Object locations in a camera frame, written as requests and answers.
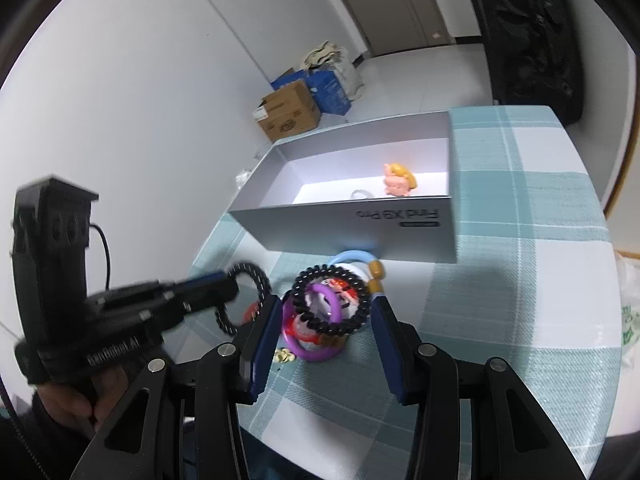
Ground teal plaid tablecloth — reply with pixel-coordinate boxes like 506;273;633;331
164;104;625;480

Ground black backpack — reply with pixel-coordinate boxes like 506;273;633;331
478;0;585;125

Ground white green plastic bag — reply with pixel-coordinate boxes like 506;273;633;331
615;252;640;368

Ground grey phone box lid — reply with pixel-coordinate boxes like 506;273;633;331
229;112;459;263

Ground purple ring bracelet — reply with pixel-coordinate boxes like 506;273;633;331
280;280;346;364

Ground red round badge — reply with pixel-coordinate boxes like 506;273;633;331
242;301;260;324

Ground black bead bracelet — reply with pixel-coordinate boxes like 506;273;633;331
214;260;274;336

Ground green yellow flower clip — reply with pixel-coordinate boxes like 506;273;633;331
273;348;296;364

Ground left hand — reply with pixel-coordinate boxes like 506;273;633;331
36;366;128;430

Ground black coil hair tie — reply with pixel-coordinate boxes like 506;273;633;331
290;264;373;339

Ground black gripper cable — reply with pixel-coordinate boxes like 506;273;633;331
88;223;113;291

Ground blue cardboard box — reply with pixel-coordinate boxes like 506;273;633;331
271;70;352;116

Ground brown cardboard box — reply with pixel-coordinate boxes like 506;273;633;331
253;80;321;142

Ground pink yellow figurine charm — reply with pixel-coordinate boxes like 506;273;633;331
384;162;418;197

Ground grey door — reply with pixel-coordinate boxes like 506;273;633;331
342;0;452;56

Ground light blue ring bracelet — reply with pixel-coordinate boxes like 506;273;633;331
326;248;378;281

